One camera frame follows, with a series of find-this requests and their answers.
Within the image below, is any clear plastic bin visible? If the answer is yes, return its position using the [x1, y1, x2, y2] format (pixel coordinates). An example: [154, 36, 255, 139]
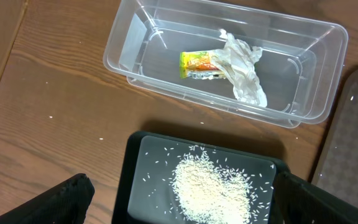
[103, 0, 349, 128]

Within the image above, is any black tray bin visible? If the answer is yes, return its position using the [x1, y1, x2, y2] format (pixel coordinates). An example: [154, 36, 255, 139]
[112, 131, 288, 223]

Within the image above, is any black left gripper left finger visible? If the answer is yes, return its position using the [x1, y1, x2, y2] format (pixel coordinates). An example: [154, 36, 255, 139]
[0, 173, 94, 224]

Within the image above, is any white tissue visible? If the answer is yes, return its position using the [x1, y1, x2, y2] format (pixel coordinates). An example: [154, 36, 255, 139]
[211, 32, 267, 108]

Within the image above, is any green plastic wrapper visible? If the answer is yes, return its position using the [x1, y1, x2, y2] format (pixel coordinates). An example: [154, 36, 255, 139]
[180, 50, 226, 80]

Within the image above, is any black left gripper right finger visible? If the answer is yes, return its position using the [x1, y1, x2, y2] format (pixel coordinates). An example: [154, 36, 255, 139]
[273, 172, 358, 224]

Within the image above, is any pile of white rice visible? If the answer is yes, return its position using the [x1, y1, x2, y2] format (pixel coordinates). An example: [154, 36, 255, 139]
[172, 152, 252, 224]

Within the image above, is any dark brown serving tray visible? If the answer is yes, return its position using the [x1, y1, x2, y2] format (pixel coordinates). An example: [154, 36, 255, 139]
[312, 69, 358, 208]

